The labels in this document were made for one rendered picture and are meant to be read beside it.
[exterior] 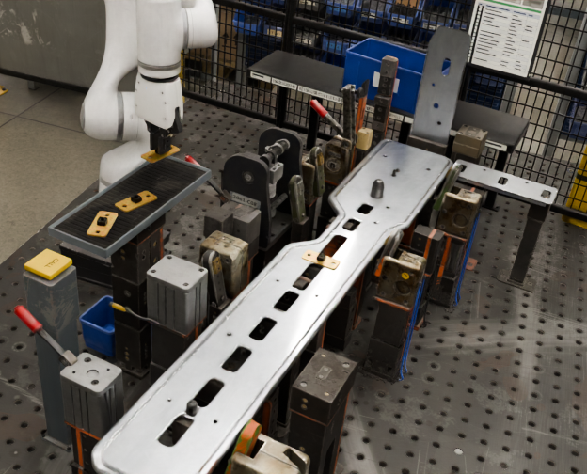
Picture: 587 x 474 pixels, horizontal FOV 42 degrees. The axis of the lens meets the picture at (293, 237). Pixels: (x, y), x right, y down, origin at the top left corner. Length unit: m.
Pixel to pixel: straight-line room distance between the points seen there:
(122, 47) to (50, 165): 2.24
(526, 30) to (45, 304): 1.62
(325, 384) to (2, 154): 3.08
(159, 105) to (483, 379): 1.03
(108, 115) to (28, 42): 2.72
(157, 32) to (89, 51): 2.90
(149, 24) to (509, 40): 1.29
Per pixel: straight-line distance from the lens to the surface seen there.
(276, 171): 1.75
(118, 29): 1.93
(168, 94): 1.57
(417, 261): 1.72
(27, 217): 3.72
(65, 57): 4.52
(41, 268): 1.44
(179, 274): 1.49
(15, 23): 4.62
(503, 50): 2.50
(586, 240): 2.65
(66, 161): 4.15
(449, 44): 2.23
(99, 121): 1.92
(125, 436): 1.35
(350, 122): 2.09
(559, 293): 2.36
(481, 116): 2.49
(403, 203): 2.00
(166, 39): 1.53
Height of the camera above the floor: 2.02
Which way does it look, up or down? 34 degrees down
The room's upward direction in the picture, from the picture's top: 6 degrees clockwise
